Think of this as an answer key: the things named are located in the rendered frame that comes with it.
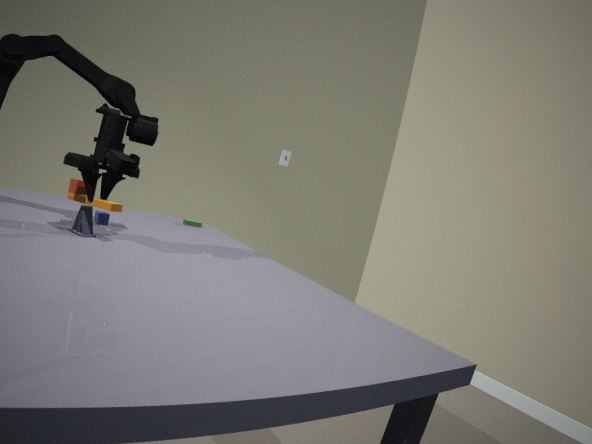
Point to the orange bar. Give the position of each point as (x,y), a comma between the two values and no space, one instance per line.
(77,192)

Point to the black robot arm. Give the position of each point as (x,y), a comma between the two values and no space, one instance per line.
(15,50)

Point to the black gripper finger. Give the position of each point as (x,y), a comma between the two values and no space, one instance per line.
(108,181)
(90,181)

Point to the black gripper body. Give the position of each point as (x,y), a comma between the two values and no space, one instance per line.
(92,163)

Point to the small green block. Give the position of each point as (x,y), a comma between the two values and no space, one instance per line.
(192,223)

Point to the small blue cube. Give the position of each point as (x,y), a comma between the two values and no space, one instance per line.
(101,218)

